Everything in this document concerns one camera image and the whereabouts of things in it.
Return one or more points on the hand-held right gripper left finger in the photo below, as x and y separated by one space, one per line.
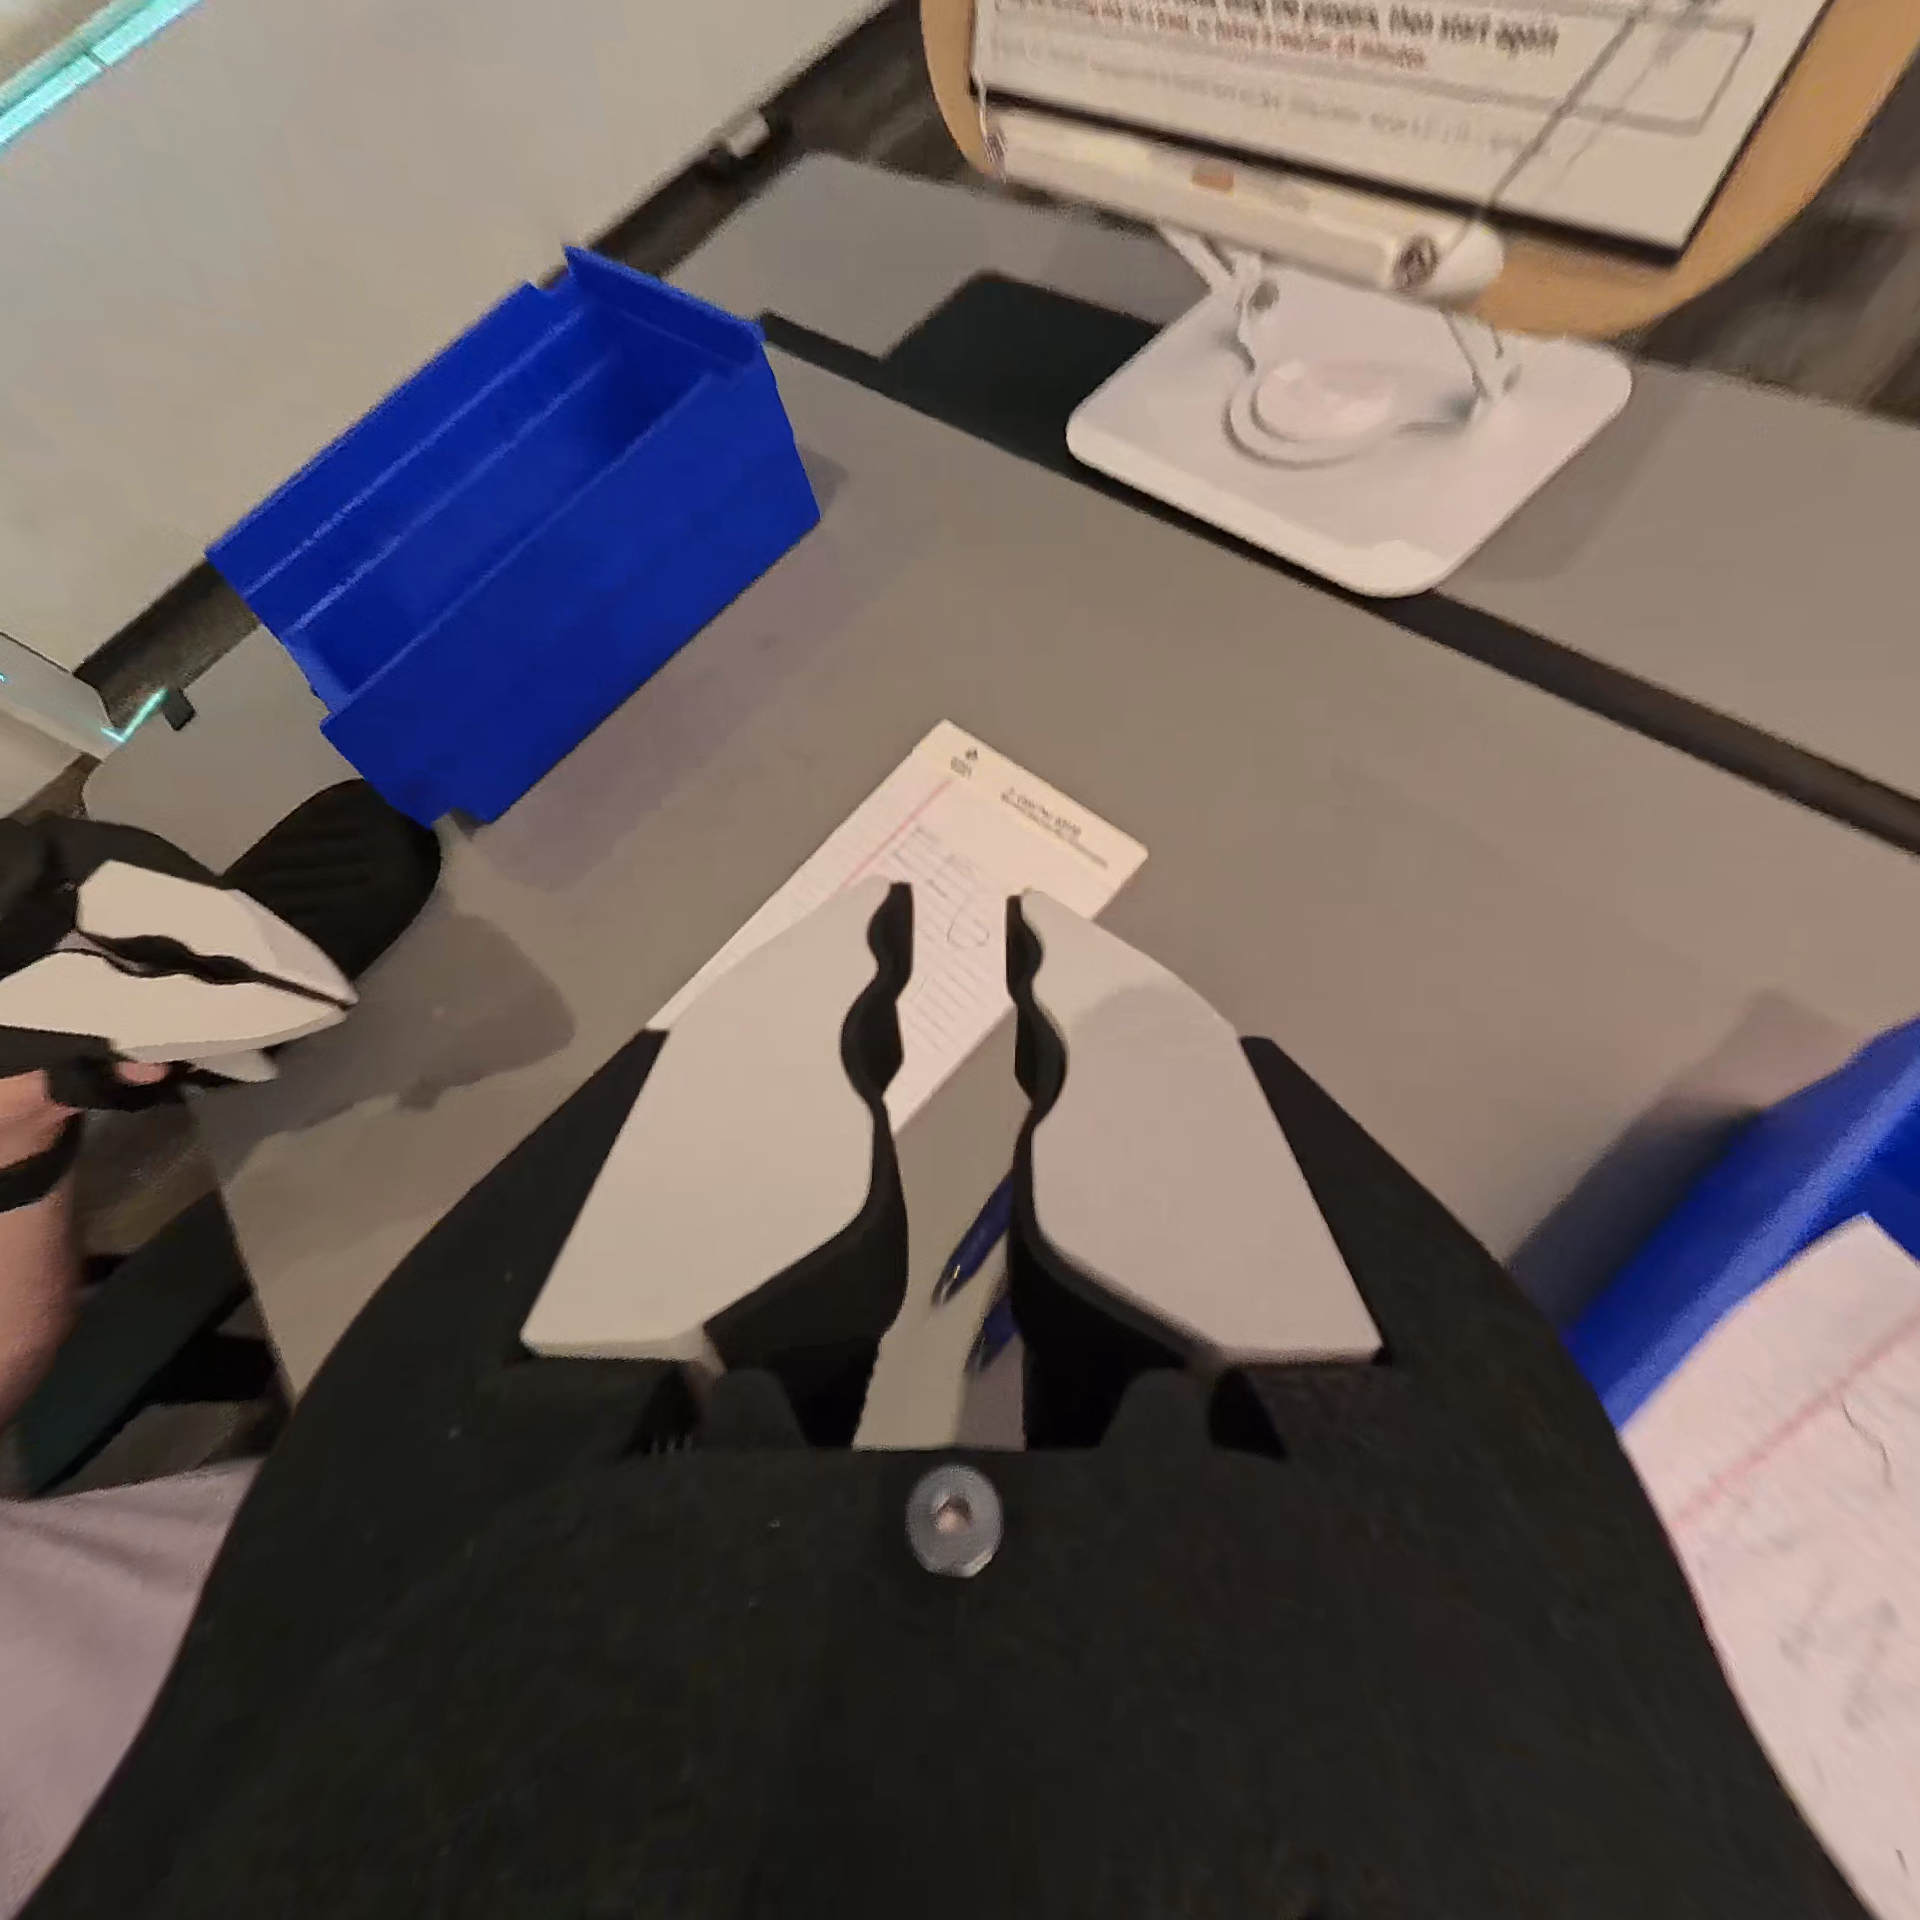
720 1170

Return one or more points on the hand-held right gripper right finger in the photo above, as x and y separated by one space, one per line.
1185 1185

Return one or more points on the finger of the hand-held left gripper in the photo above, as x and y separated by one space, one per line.
181 913
150 1013

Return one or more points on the blue pen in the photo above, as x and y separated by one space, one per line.
975 1245

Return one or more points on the white lined notepad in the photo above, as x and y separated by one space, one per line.
1019 826

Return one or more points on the person's left hand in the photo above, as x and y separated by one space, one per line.
30 1155

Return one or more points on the blue plastic storage bin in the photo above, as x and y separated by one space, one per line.
1725 1201
570 599

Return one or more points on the person's pale trousers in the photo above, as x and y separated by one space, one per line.
75 1650

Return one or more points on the written paper sheet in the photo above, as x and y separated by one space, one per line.
1800 1499

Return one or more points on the white clipboard stand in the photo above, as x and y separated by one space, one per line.
1501 451

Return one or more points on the printed instruction sheet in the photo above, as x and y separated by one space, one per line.
1349 75

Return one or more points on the wooden clipboard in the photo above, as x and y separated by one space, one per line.
1770 225

